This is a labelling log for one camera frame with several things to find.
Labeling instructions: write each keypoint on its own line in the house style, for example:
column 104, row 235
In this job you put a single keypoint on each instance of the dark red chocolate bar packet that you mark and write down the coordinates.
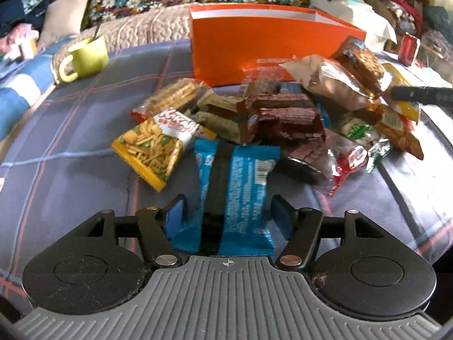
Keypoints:
column 286, row 122
column 279, row 101

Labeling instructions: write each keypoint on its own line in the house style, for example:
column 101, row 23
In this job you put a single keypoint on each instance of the white box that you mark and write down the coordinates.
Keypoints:
column 357, row 16

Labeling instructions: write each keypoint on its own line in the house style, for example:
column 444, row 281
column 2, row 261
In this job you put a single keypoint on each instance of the beige quilt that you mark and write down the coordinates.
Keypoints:
column 148, row 28

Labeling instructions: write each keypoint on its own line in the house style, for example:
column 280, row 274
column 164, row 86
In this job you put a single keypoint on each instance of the dark blue cloth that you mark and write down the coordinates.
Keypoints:
column 17, row 16

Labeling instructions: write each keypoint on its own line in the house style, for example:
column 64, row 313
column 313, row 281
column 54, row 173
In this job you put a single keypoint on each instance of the colourful clutter pile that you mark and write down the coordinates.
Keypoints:
column 17, row 42

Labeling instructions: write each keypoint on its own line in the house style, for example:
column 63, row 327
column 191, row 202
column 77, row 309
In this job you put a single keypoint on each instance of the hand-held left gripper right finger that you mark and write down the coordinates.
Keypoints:
column 281, row 216

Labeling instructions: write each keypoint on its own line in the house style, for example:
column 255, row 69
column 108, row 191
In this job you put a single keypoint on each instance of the orange nut packet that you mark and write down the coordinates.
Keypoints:
column 398, row 131

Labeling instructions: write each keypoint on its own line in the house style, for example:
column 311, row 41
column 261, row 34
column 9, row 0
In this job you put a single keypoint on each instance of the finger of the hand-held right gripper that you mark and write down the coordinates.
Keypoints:
column 424, row 95

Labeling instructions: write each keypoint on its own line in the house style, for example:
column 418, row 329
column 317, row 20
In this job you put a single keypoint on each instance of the olive brown bar packet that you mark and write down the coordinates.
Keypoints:
column 221, row 125

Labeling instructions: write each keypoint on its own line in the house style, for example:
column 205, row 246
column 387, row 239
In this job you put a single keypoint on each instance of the blue striped blanket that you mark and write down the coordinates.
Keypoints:
column 21, row 92

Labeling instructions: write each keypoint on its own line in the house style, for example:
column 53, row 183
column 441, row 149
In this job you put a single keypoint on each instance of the green white candy packet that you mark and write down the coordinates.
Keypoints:
column 361, row 132

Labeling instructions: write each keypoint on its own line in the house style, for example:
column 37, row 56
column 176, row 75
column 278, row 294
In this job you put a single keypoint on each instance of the green mug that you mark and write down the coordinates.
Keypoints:
column 90, row 56

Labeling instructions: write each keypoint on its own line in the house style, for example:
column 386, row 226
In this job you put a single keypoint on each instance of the blue snack packet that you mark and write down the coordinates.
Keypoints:
column 244, row 191

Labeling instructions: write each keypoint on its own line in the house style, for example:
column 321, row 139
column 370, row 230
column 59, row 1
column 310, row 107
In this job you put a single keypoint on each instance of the dark brown cookie packet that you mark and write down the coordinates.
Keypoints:
column 361, row 62

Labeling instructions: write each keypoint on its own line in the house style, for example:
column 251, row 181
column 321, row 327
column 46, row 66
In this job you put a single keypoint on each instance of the red clear wafer packet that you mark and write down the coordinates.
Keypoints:
column 318, row 156

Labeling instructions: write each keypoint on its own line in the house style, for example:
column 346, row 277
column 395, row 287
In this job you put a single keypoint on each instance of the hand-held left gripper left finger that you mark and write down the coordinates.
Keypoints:
column 175, row 216

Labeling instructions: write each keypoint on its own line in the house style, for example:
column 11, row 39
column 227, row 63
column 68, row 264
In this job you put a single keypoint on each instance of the beige snack packet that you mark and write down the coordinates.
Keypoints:
column 332, row 85

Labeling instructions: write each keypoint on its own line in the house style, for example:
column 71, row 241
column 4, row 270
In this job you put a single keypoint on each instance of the clear cracker packet red ends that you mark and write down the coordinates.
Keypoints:
column 170, row 95

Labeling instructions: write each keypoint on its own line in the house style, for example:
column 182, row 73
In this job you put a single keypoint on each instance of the orange cardboard box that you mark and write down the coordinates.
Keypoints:
column 247, row 39

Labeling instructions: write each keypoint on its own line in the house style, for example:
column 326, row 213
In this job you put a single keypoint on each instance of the grey plaid blanket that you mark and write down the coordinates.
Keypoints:
column 70, row 184

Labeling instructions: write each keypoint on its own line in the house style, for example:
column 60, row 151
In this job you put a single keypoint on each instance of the yellow snack mix packet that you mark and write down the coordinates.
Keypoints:
column 152, row 148

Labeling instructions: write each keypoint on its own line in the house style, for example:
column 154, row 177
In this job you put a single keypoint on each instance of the red drink can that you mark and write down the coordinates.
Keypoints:
column 408, row 49

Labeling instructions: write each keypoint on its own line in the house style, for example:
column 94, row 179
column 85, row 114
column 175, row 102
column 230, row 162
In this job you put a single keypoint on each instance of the small clear wrapper packet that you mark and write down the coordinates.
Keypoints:
column 260, row 83

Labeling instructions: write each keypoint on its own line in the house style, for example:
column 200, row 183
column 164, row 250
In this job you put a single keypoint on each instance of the beige pillow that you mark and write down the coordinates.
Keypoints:
column 63, row 17

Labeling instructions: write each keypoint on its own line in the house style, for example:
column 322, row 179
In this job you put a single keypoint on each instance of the metal spoon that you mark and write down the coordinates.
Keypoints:
column 96, row 32

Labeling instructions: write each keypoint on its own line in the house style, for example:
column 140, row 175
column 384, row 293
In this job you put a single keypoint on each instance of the yellow foil packet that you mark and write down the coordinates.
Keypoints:
column 407, row 109

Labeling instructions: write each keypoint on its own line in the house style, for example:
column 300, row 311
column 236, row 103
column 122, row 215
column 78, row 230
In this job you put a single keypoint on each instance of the red cloth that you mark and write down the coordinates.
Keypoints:
column 396, row 10

